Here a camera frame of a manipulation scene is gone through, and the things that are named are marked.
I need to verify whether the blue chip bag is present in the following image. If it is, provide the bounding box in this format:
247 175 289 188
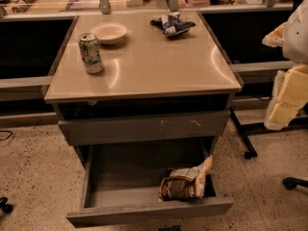
150 13 195 37

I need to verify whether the closed top drawer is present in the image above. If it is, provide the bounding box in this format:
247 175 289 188
59 111 229 146

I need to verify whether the green soda can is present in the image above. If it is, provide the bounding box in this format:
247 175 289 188
78 33 103 74

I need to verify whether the black caster wheel left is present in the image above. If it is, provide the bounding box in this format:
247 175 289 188
0 197 13 214

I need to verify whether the black floor cable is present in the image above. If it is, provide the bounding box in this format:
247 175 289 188
0 130 14 142

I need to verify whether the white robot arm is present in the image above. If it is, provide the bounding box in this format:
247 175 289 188
262 0 308 131

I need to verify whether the black chair caster base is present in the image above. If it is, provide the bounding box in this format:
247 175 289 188
282 177 308 190

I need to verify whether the white bowl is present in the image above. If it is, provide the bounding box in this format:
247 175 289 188
90 22 127 45

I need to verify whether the open middle drawer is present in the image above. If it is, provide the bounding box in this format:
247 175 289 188
67 139 233 228

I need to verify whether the brown chip bag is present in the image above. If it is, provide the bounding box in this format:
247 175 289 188
158 156 213 201

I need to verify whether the black table leg frame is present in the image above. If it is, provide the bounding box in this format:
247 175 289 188
230 109 308 160

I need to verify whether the grey drawer cabinet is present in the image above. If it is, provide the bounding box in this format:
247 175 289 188
44 12 241 163

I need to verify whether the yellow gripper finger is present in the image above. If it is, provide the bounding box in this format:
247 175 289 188
262 22 286 47
264 64 308 131

